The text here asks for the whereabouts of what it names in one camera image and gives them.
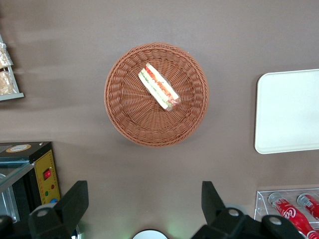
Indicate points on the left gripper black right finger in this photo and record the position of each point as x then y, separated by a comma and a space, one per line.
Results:
211, 201

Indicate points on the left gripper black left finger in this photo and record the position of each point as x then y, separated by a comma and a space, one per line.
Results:
72, 199

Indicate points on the plastic-wrapped layered sandwich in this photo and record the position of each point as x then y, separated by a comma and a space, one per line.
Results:
159, 87

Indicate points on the round brown wicker basket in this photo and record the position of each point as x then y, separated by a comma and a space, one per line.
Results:
129, 112

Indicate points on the beige plastic serving tray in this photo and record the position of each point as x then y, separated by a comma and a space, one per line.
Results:
289, 112

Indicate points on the black food warmer yellow panel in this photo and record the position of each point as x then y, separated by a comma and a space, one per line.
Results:
47, 179

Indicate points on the clear acrylic bottle rack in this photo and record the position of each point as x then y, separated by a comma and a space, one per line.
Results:
263, 201

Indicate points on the steel warmer pan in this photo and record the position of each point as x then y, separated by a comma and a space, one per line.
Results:
7, 204

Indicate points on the red cola bottle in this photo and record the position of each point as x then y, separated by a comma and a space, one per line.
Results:
291, 214
311, 203

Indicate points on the grey bread display rack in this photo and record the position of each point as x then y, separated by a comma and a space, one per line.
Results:
15, 84

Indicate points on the wrapped bread package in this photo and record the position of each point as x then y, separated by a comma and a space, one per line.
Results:
4, 57
5, 83

